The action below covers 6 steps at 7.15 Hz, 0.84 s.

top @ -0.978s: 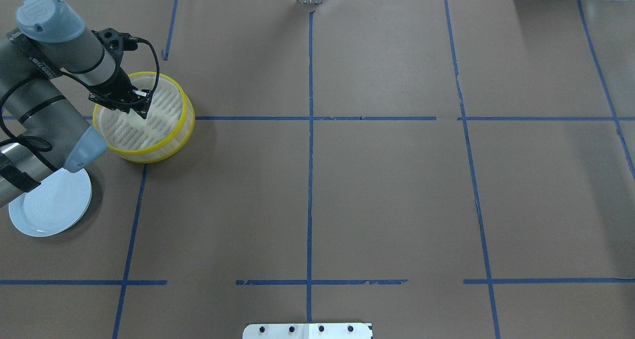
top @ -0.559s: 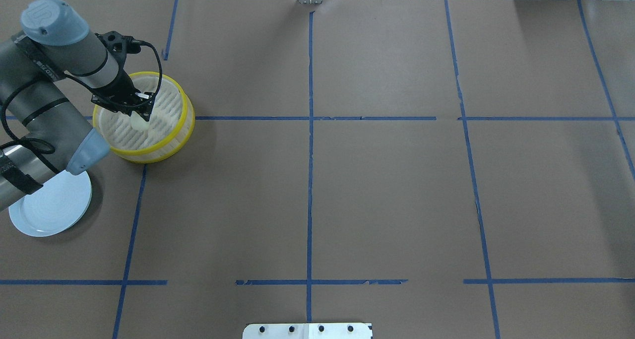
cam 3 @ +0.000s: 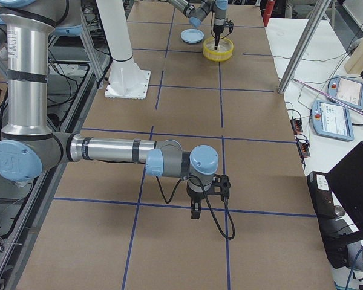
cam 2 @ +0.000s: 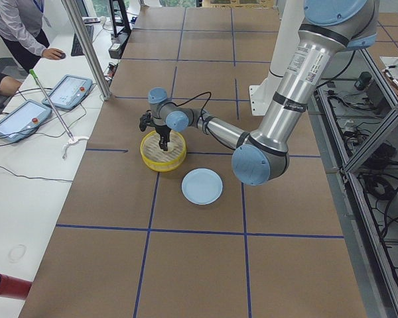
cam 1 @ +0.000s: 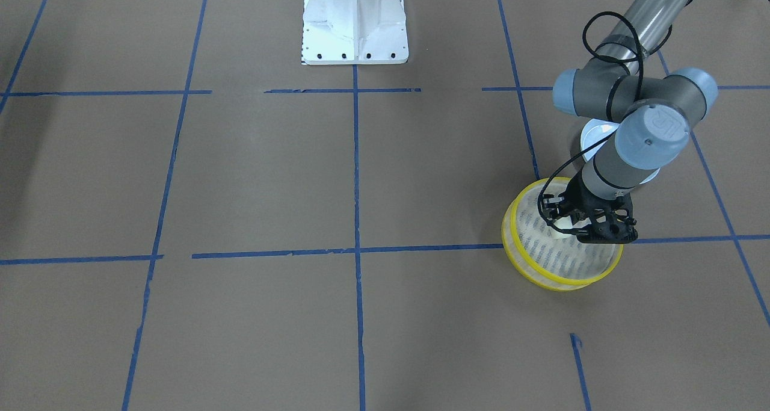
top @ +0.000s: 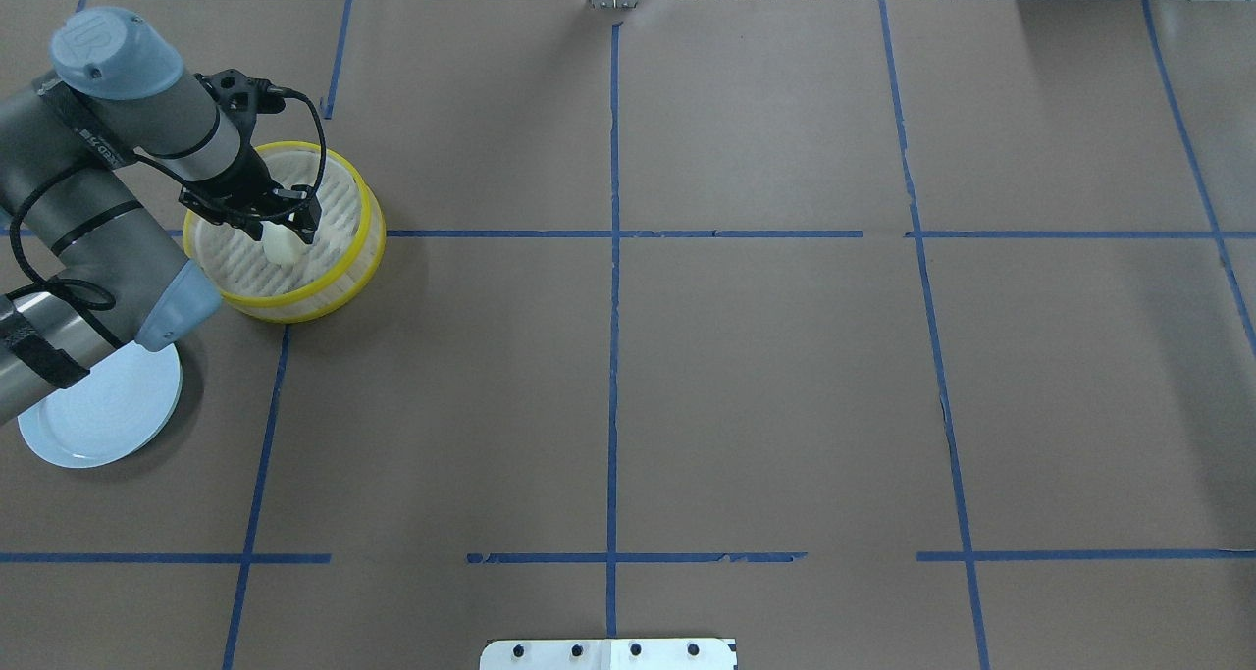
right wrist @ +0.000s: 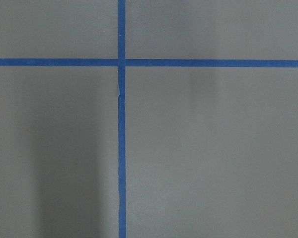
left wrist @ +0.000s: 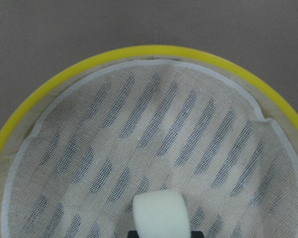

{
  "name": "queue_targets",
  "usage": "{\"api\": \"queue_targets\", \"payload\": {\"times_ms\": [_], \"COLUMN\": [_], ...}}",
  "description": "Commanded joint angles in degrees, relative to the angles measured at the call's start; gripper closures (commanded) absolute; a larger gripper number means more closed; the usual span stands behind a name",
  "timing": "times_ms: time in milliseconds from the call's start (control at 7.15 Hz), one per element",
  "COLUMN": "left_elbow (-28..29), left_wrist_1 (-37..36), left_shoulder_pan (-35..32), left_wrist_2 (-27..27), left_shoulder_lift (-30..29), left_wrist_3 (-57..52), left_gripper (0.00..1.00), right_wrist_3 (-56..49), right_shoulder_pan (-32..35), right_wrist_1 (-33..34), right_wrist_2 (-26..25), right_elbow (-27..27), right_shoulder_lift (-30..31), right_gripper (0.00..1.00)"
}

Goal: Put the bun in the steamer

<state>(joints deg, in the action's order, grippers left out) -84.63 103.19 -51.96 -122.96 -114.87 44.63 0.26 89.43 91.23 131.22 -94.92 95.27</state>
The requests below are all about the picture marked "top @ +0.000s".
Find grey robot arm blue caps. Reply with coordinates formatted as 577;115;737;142
1;8;320;424

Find light blue plate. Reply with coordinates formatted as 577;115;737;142
18;343;183;469

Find white steamed bun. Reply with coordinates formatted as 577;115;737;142
260;222;308;268

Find white metal mounting plate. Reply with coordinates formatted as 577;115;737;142
477;639;739;669

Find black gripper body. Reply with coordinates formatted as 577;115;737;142
180;146;291;228

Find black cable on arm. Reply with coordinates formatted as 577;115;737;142
8;80;329;313

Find yellow white steamer basket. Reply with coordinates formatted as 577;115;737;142
183;141;387;323

